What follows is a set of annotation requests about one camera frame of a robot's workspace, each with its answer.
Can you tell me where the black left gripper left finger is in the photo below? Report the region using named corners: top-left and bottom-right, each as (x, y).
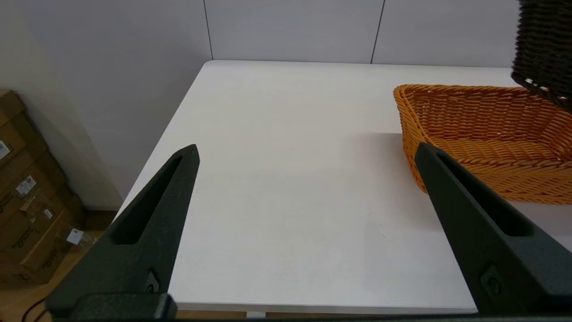
top-left (45, 144), bottom-right (201, 310)

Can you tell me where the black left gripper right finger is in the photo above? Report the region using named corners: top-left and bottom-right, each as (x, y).
top-left (414, 142), bottom-right (572, 314)

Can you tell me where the orange wicker basket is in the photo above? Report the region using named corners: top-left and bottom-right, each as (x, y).
top-left (393, 84), bottom-right (572, 206)

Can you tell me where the dark brown wicker basket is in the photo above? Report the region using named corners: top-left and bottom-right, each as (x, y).
top-left (511, 0), bottom-right (572, 113)

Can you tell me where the brown cardboard box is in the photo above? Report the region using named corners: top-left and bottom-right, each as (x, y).
top-left (0, 208), bottom-right (97, 288)
top-left (0, 89), bottom-right (49, 178)
top-left (0, 150), bottom-right (84, 246)

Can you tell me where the thin black floor cable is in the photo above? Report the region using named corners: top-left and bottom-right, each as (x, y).
top-left (20, 297), bottom-right (46, 322)

